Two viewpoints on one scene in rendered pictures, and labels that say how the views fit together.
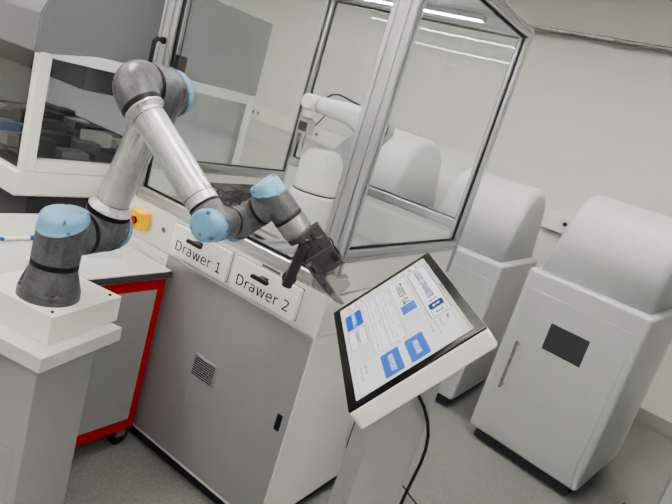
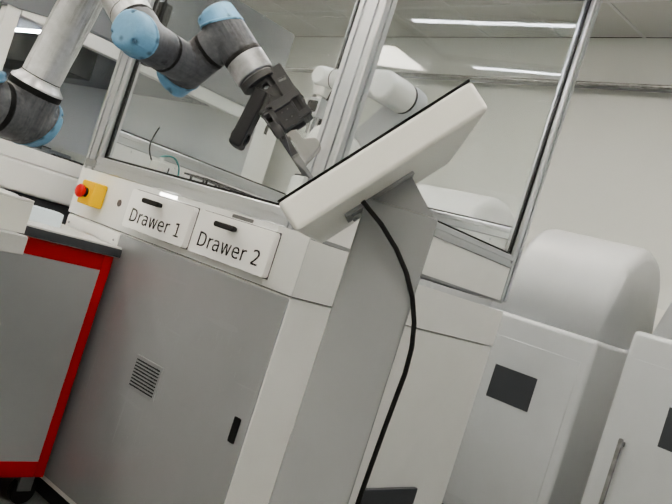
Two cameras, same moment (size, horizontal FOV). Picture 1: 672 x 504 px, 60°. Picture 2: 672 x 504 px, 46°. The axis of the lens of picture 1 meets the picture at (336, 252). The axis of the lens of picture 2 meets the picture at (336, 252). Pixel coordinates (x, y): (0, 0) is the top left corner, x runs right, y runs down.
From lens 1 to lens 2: 0.73 m
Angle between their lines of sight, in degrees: 18
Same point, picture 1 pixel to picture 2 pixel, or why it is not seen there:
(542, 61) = (653, 128)
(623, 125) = not seen: outside the picture
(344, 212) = (335, 123)
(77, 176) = (30, 166)
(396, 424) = (367, 302)
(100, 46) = not seen: hidden behind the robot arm
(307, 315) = (283, 267)
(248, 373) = (202, 367)
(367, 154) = (366, 47)
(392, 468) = (361, 376)
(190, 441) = (116, 487)
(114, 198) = (40, 64)
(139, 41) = not seen: hidden behind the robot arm
